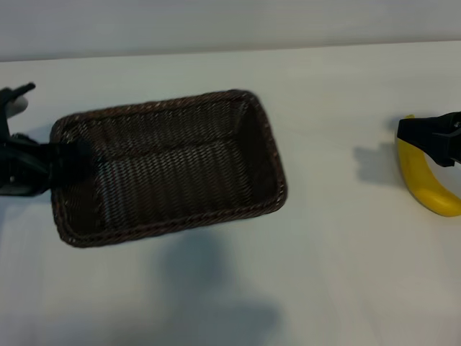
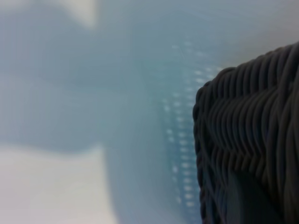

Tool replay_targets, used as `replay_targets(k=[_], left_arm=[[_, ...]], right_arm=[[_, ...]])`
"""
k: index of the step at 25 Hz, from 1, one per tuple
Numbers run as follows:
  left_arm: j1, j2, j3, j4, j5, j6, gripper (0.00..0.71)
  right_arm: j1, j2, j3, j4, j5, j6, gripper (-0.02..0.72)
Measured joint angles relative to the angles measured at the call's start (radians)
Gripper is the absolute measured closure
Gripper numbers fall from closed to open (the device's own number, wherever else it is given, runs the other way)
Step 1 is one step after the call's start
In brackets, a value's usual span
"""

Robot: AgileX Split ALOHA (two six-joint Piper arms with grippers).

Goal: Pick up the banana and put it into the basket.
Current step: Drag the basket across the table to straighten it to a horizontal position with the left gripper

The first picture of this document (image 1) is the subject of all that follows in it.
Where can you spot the yellow banana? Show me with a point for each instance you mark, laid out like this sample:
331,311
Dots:
417,176

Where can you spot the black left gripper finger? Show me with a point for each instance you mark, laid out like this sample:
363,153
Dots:
72,151

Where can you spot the dark brown wicker basket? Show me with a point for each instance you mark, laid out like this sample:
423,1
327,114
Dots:
173,169

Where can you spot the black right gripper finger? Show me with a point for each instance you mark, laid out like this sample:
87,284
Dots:
444,147
428,124

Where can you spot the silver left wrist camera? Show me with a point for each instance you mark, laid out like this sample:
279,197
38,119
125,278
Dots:
18,106

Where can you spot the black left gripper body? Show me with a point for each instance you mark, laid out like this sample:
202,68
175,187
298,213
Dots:
21,166

